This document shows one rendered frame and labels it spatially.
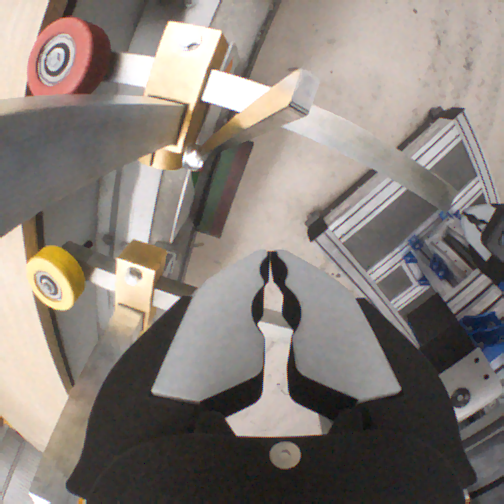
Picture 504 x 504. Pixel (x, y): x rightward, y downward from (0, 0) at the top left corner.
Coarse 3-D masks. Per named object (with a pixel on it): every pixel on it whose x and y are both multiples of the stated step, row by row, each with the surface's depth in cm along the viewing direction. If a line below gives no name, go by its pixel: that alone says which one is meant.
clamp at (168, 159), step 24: (168, 24) 15; (168, 48) 17; (216, 48) 17; (168, 72) 18; (192, 72) 18; (144, 96) 19; (168, 96) 19; (192, 96) 19; (192, 120) 20; (168, 168) 23
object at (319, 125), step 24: (120, 72) 18; (144, 72) 18; (216, 72) 19; (216, 96) 20; (240, 96) 20; (312, 120) 20; (336, 120) 20; (336, 144) 21; (360, 144) 21; (384, 144) 21; (384, 168) 22; (408, 168) 22; (432, 192) 23; (456, 192) 22
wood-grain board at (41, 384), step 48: (0, 0) 8; (48, 0) 10; (0, 48) 12; (0, 96) 15; (0, 240) 23; (0, 288) 28; (0, 336) 35; (48, 336) 33; (0, 384) 52; (48, 384) 42; (48, 432) 72
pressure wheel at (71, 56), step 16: (48, 32) 12; (64, 32) 12; (80, 32) 12; (96, 32) 13; (32, 48) 12; (48, 48) 13; (64, 48) 13; (80, 48) 13; (96, 48) 14; (32, 64) 13; (48, 64) 13; (64, 64) 14; (80, 64) 14; (96, 64) 15; (32, 80) 14; (48, 80) 14; (64, 80) 14; (80, 80) 15; (96, 80) 17
